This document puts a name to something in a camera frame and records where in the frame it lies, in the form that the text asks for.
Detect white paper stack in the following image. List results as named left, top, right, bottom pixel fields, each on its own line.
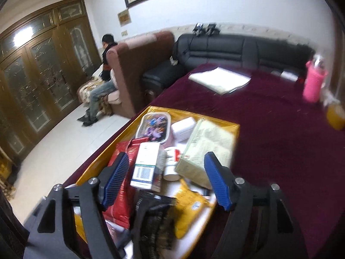
left=188, top=67, right=252, bottom=95

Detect black snack packet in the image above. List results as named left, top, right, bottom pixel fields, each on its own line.
left=131, top=190, right=177, bottom=253

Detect red snack bag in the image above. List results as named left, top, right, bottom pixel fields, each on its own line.
left=102, top=137, right=151, bottom=230

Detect pink woven sleeve bottle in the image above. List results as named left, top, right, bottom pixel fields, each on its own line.
left=302, top=54, right=329, bottom=103

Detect wooden glass doors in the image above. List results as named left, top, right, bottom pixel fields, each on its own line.
left=0, top=0, right=104, bottom=165

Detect white folded paper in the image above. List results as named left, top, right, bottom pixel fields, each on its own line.
left=271, top=69, right=300, bottom=82

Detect blue white small box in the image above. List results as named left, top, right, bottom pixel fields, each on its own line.
left=131, top=142, right=160, bottom=190

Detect white plush toy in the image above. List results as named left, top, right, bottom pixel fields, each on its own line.
left=322, top=88, right=340, bottom=106

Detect printed blanket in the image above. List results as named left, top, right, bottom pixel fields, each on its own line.
left=77, top=76, right=114, bottom=115

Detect yellow snack packet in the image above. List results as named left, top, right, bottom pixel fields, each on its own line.
left=172, top=179, right=217, bottom=239

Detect clear cartoon print case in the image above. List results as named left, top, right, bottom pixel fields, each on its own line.
left=135, top=112, right=173, bottom=144

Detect yellow tape roll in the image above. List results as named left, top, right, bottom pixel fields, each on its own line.
left=326, top=101, right=345, bottom=131

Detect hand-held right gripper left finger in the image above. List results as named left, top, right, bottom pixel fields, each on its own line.
left=23, top=152, right=130, bottom=259

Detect maroon velvet cover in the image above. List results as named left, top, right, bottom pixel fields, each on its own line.
left=62, top=63, right=345, bottom=259

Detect pale carton box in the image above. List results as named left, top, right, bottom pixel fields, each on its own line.
left=175, top=119, right=240, bottom=190

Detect brown armchair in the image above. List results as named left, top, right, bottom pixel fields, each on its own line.
left=106, top=31, right=176, bottom=119

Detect gold storage box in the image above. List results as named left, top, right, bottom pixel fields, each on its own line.
left=74, top=105, right=241, bottom=259

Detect small gold wall plaque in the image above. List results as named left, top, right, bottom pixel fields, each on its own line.
left=118, top=9, right=132, bottom=27

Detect black leather sofa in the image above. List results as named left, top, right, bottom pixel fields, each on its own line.
left=142, top=32, right=316, bottom=98

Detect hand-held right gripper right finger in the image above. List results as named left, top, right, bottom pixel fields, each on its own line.
left=203, top=151, right=308, bottom=259

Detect white jar red label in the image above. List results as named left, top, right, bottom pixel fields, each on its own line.
left=164, top=146, right=182, bottom=182

